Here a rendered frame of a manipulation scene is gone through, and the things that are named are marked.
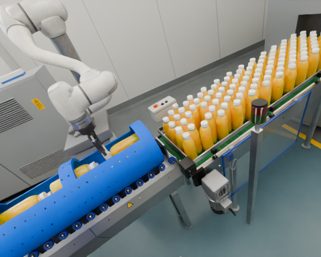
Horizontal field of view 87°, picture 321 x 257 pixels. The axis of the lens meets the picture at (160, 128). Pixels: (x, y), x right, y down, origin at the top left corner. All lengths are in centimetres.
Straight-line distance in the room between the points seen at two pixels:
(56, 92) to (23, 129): 194
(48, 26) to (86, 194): 89
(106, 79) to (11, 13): 57
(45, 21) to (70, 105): 54
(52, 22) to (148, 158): 87
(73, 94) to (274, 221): 178
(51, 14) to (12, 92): 147
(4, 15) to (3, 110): 156
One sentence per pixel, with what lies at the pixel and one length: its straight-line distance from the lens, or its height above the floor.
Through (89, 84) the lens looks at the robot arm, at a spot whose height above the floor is 152.
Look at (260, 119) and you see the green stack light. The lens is 86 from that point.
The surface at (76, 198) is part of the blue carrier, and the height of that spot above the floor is 115.
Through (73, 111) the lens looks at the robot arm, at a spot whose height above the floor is 146.
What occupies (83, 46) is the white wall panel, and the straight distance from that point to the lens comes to 350.
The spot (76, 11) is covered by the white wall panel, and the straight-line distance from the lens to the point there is 348.
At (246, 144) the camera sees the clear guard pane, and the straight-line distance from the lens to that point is 114.
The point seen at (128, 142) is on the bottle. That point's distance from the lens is 97.
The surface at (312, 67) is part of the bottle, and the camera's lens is 172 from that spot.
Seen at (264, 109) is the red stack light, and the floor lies 124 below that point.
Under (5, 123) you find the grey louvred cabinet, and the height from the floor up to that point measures 109.
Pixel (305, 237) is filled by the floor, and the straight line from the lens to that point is 191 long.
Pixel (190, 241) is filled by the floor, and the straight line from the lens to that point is 183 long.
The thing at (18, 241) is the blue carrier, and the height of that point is 113.
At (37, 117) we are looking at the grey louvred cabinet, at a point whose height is 101.
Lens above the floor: 173
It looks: 37 degrees down
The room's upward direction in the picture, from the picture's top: 21 degrees counter-clockwise
